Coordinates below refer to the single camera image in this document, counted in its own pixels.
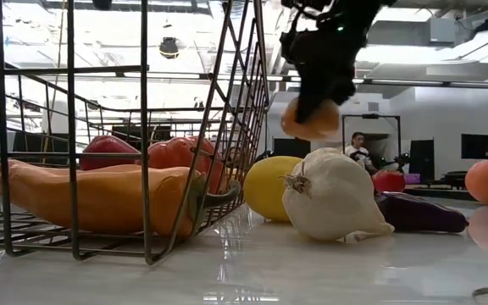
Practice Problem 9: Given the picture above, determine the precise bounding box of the small purple eggplant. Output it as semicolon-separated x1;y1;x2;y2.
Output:
374;191;469;233

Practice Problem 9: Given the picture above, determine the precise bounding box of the orange yellow pepper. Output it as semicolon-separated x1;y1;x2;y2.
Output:
280;96;341;141

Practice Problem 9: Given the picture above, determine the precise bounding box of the black framed rig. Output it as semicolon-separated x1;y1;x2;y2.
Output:
341;113;402;156

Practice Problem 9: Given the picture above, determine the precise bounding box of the person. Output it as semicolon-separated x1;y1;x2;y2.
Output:
344;130;380;175

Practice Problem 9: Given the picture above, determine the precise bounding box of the yellow lemon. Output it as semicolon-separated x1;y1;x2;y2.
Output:
243;155;303;222

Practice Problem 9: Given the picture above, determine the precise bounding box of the white garlic bulb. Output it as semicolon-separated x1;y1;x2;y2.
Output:
280;147;396;243

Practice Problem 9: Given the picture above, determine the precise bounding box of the long orange pepper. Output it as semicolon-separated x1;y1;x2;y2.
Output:
0;158;241;238

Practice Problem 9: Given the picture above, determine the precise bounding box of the ribbed orange-red tomato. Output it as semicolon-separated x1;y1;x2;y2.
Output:
146;135;230;196

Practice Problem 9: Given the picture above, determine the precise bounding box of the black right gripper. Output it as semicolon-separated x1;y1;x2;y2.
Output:
280;0;383;125

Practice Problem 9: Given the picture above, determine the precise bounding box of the red apple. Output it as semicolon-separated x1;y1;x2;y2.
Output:
371;169;407;194

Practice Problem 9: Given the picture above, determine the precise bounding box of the silver wire basket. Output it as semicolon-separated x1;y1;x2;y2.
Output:
86;105;245;204
0;0;270;266

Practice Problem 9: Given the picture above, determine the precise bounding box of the red bell pepper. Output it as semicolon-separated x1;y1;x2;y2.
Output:
78;134;142;171

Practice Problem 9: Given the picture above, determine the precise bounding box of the black hanging dome lamp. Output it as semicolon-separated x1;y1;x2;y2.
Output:
158;36;180;60

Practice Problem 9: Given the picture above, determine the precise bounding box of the silver ceiling air duct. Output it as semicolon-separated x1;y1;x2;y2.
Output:
353;0;435;77

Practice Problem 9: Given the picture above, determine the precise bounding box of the black wall monitor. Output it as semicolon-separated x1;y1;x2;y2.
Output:
461;133;488;160

